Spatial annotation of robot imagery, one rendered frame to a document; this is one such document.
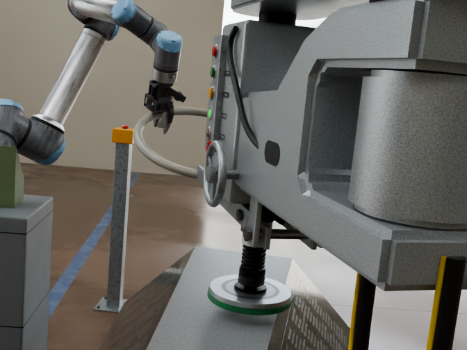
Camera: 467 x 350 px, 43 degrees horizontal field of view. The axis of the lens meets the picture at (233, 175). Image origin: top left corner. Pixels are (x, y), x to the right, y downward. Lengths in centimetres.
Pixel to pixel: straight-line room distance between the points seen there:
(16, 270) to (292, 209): 151
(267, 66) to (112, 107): 705
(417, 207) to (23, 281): 180
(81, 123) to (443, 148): 780
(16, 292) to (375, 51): 184
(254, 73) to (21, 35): 737
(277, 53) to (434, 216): 68
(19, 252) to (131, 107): 611
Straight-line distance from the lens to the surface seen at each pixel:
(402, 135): 78
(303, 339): 163
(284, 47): 137
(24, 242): 232
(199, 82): 824
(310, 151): 100
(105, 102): 835
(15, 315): 242
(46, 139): 260
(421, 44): 75
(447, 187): 79
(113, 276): 362
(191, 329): 143
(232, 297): 148
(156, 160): 193
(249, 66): 134
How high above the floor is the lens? 142
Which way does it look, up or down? 9 degrees down
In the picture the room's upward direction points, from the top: 5 degrees clockwise
